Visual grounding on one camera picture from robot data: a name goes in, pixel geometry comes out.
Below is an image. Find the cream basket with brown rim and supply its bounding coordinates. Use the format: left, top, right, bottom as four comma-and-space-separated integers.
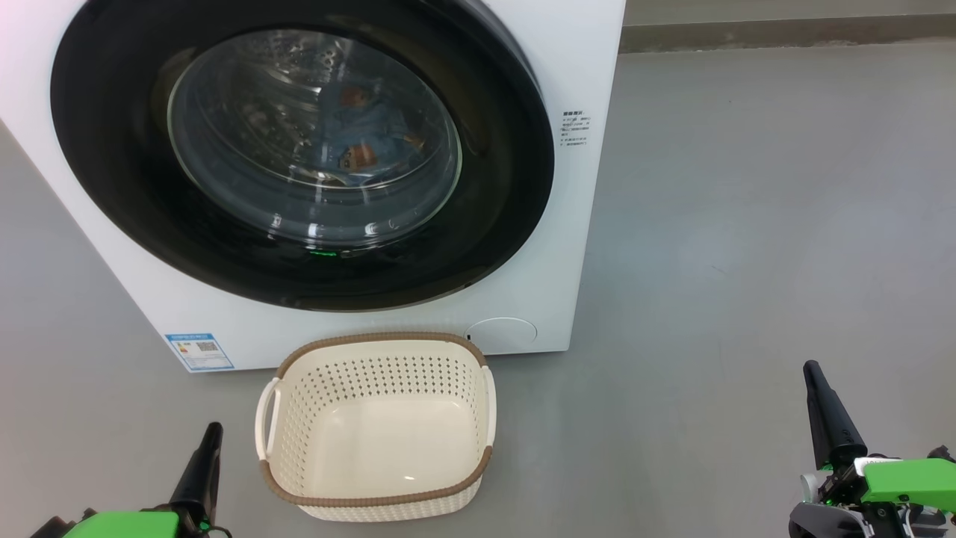
255, 332, 497, 522

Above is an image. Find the black-rimmed glass washer door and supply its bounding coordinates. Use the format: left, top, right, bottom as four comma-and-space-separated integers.
51, 0, 556, 312

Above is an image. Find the small black text sticker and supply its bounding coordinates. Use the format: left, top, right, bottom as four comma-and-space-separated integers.
562, 111, 593, 148

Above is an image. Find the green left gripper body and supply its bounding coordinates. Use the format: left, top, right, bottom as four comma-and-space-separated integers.
30, 510, 225, 538

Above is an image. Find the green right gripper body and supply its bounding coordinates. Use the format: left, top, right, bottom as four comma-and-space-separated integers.
789, 446, 956, 538

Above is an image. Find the blue energy label sticker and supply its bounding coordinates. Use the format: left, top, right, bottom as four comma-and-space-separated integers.
164, 333, 235, 372

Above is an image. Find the round white filter cover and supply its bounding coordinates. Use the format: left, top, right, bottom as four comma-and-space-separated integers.
465, 317, 538, 354

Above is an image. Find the white front-load washing machine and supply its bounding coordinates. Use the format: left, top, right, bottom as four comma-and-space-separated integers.
0, 0, 627, 373

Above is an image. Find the blue patterned garment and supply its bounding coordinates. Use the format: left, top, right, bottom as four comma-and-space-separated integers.
317, 82, 434, 188

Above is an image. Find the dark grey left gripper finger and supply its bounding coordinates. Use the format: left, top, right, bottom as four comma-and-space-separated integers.
170, 422, 224, 524

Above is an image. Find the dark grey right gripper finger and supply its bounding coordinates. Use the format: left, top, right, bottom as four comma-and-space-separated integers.
803, 360, 869, 471

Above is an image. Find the stainless steel washing machine drum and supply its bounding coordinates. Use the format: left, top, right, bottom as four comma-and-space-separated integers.
167, 28, 463, 250

